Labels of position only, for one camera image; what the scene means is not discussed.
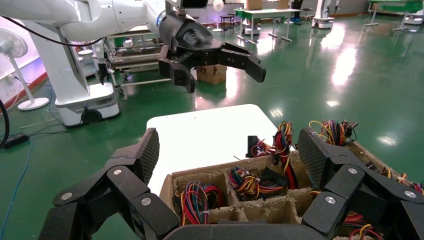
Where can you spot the black power brick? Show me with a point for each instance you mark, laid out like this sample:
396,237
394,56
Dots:
16,140

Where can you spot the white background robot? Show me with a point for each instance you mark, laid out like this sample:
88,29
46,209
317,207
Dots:
323,21

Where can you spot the brown carton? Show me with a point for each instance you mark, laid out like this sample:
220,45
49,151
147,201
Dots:
283,4
254,4

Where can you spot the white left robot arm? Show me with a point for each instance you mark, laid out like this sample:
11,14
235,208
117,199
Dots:
116,16

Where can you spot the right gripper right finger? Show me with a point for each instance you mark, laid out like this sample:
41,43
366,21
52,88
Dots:
357,192

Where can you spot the metal shelf cart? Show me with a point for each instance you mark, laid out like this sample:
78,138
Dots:
139,63

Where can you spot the dark small stool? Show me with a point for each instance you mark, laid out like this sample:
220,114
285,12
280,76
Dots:
228,16

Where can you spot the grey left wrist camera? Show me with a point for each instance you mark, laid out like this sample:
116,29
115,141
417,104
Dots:
193,3

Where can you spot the brown pulp divider box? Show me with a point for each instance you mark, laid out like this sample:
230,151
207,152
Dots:
268,210

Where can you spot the cardboard box on floor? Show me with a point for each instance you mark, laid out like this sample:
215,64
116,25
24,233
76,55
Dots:
212,74

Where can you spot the white robot body column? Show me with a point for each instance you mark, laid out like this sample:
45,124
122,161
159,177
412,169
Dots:
66,73

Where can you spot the white standing fan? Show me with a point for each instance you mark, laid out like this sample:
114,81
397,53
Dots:
10,44

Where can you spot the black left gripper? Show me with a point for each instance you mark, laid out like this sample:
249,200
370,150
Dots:
188,36

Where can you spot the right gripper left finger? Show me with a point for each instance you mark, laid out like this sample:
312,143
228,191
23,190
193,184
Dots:
116,198

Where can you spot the green top metal table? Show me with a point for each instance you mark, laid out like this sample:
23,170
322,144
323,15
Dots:
394,5

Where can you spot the green top work table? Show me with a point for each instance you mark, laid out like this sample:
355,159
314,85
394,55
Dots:
265,12

